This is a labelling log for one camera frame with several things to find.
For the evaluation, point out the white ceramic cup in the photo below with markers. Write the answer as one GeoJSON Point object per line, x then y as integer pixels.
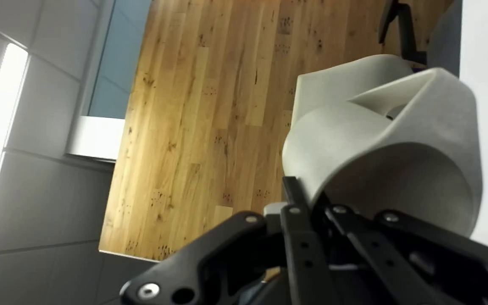
{"type": "Point", "coordinates": [418, 179]}

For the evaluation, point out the glass window panel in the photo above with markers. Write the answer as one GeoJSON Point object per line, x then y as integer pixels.
{"type": "Point", "coordinates": [113, 67]}

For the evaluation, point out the white chair with grey seat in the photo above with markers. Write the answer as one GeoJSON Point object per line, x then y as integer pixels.
{"type": "Point", "coordinates": [322, 78]}

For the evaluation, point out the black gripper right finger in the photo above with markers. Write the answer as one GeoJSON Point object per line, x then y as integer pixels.
{"type": "Point", "coordinates": [413, 259]}

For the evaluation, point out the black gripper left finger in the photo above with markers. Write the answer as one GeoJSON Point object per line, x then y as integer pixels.
{"type": "Point", "coordinates": [303, 254]}

